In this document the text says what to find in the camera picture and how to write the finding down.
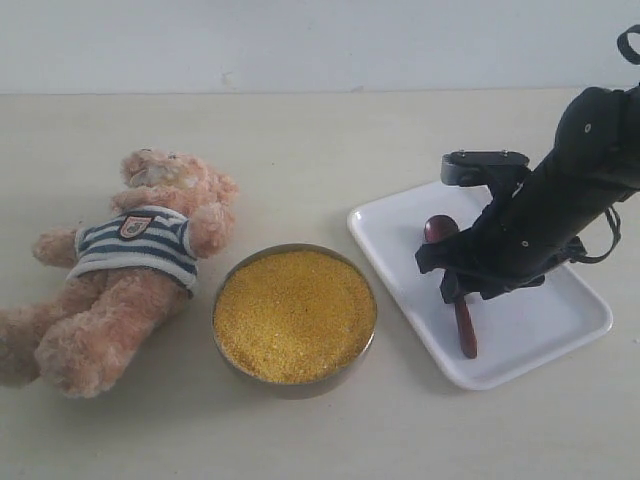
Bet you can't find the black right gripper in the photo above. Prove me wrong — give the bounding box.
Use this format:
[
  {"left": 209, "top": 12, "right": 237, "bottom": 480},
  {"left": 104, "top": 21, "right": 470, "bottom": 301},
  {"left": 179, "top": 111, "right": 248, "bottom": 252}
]
[{"left": 414, "top": 166, "right": 585, "bottom": 304}]

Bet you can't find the dark red wooden spoon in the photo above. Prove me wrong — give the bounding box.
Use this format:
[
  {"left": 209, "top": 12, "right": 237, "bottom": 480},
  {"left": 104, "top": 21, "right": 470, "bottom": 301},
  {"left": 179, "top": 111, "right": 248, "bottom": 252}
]
[{"left": 424, "top": 215, "right": 478, "bottom": 359}]

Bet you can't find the pink teddy bear striped shirt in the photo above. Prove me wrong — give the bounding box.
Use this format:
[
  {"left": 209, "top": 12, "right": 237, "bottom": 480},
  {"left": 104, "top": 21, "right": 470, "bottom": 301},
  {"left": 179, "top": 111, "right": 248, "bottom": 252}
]
[{"left": 1, "top": 149, "right": 238, "bottom": 398}]

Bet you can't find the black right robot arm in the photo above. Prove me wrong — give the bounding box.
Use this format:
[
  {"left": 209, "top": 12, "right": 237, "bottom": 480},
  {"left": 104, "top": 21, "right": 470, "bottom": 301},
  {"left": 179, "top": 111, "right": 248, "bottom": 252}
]
[{"left": 415, "top": 87, "right": 639, "bottom": 304}]

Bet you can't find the white rectangular plastic tray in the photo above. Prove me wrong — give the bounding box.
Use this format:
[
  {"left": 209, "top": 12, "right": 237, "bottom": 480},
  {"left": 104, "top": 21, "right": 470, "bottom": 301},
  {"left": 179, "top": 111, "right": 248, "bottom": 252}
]
[{"left": 347, "top": 181, "right": 613, "bottom": 391}]

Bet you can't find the yellow millet grain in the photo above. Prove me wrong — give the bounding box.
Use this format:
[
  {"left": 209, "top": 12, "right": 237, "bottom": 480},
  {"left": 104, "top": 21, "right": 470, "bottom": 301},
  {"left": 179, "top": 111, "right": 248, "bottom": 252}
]
[{"left": 213, "top": 244, "right": 376, "bottom": 386}]

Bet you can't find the metal bowl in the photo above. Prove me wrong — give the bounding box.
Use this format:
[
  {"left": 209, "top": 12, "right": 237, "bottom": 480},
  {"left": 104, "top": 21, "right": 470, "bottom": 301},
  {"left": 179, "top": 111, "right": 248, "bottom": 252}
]
[{"left": 211, "top": 242, "right": 378, "bottom": 400}]

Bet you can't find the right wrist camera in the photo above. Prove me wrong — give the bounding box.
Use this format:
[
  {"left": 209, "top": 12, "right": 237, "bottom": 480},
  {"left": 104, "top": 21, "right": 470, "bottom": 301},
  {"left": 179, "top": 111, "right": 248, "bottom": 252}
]
[{"left": 440, "top": 150, "right": 530, "bottom": 187}]

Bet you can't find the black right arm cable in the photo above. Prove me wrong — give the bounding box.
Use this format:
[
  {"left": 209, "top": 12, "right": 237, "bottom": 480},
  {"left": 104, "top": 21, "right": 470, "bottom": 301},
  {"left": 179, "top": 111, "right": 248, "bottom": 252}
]
[{"left": 564, "top": 204, "right": 624, "bottom": 264}]

